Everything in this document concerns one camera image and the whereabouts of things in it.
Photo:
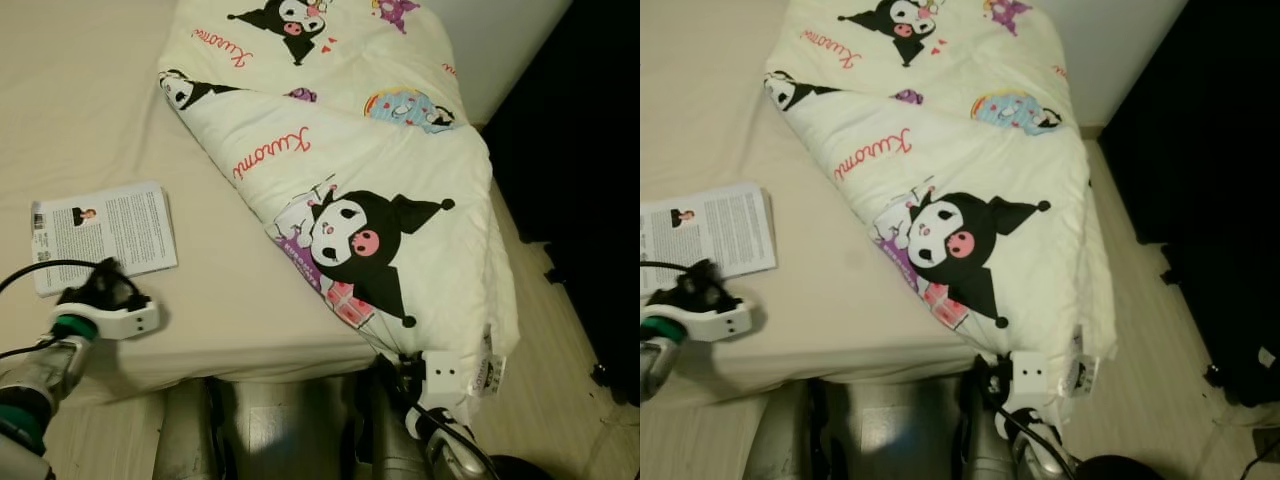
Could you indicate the black cabinet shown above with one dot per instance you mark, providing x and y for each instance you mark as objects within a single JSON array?
[
  {"x": 580, "y": 150},
  {"x": 1200, "y": 150}
]

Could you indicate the white paperback book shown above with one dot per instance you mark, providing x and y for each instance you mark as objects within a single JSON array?
[
  {"x": 730, "y": 230},
  {"x": 120, "y": 230}
]

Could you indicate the silver left robot leg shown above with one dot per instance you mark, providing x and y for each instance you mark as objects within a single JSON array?
[
  {"x": 185, "y": 435},
  {"x": 780, "y": 435}
]

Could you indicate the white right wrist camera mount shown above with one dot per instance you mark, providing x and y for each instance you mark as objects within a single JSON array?
[
  {"x": 443, "y": 372},
  {"x": 1033, "y": 375}
]

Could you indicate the silver robot leg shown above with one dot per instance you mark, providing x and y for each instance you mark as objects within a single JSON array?
[
  {"x": 185, "y": 435},
  {"x": 780, "y": 435},
  {"x": 975, "y": 435},
  {"x": 385, "y": 435}
]

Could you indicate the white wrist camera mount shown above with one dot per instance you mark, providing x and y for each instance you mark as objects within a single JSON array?
[
  {"x": 443, "y": 372},
  {"x": 125, "y": 322},
  {"x": 720, "y": 322},
  {"x": 1033, "y": 375}
]

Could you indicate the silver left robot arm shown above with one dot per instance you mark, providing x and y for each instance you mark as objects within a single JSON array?
[
  {"x": 40, "y": 380},
  {"x": 655, "y": 360}
]

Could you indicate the silver right robot leg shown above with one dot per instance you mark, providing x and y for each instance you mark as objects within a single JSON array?
[
  {"x": 385, "y": 435},
  {"x": 975, "y": 435}
]

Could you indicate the cream Kuromi print duvet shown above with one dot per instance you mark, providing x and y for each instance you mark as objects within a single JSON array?
[
  {"x": 1030, "y": 170},
  {"x": 420, "y": 165}
]

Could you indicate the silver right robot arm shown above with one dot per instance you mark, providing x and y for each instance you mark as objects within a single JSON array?
[
  {"x": 450, "y": 455},
  {"x": 1040, "y": 455}
]

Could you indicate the bed with beige sheet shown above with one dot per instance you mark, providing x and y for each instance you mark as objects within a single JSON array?
[
  {"x": 700, "y": 100},
  {"x": 100, "y": 100}
]

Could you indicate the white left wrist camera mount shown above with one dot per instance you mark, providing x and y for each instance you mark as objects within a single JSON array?
[
  {"x": 720, "y": 322},
  {"x": 125, "y": 322}
]

